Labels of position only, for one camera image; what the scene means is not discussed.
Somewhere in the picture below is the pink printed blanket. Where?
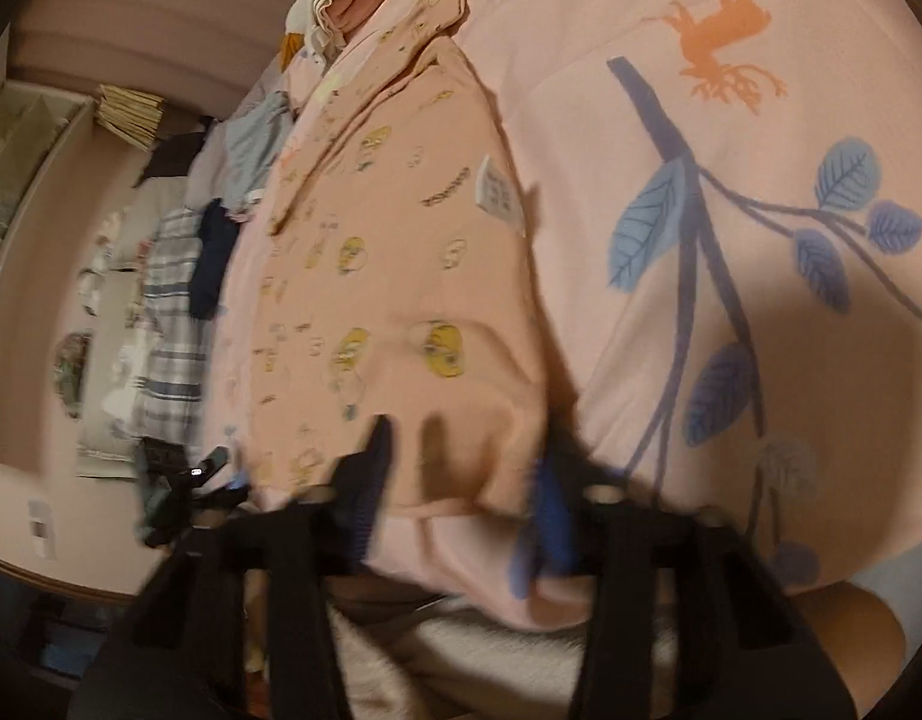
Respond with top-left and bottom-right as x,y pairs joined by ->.
206,0 -> 922,635

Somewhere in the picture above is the dark brown cloth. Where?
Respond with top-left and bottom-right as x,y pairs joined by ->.
134,131 -> 211,188

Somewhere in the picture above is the white fluffy cloth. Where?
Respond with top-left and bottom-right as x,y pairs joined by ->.
329,589 -> 690,720

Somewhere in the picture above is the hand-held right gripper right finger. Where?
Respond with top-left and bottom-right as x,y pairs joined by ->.
531,448 -> 874,720

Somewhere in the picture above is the grey garment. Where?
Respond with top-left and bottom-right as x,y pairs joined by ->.
219,90 -> 297,215

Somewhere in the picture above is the pale pillow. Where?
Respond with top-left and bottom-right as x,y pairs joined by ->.
77,221 -> 156,466

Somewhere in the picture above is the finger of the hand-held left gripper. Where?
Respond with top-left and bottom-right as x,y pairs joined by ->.
180,447 -> 234,488

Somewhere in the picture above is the white garment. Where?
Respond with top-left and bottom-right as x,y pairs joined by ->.
303,0 -> 357,65

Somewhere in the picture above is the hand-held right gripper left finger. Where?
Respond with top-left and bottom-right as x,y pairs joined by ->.
71,414 -> 394,720

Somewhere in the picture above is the patterned cushion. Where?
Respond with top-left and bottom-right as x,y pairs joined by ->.
52,330 -> 94,421

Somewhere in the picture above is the pink cartoon print garment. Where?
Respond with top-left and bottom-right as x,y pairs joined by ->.
247,0 -> 585,522

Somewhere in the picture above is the pale shelf unit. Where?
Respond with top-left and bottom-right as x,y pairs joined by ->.
0,79 -> 96,305

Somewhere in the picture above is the navy garment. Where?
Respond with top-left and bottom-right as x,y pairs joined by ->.
187,199 -> 244,322

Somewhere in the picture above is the white wall socket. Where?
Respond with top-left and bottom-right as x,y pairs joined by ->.
27,501 -> 58,560

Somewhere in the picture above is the plaid cloth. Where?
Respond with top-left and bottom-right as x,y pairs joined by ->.
131,206 -> 214,443

